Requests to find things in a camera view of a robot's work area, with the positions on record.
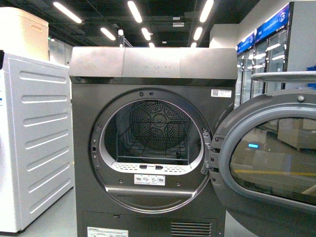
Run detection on glass door display fridges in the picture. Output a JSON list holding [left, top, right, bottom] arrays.
[[234, 0, 316, 107]]

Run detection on dark grey tumble dryer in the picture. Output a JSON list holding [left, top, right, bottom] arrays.
[[69, 47, 237, 237]]

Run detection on open round dryer door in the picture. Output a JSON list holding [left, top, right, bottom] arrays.
[[202, 89, 316, 237]]

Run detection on wire drying rack in drum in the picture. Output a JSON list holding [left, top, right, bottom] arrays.
[[117, 118, 191, 165]]

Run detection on white label sticker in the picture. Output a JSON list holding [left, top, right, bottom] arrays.
[[211, 89, 232, 98]]

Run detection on white bottom energy label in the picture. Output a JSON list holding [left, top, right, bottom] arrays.
[[87, 227, 129, 237]]

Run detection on grey round rail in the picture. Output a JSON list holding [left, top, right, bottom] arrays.
[[251, 71, 316, 83]]

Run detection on cream plastic laundry hamper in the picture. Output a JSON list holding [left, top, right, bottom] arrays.
[[0, 7, 49, 60]]

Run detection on white washing machine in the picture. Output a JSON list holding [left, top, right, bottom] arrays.
[[0, 52, 74, 233]]

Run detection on white instruction sticker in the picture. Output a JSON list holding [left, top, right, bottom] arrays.
[[134, 174, 165, 186]]

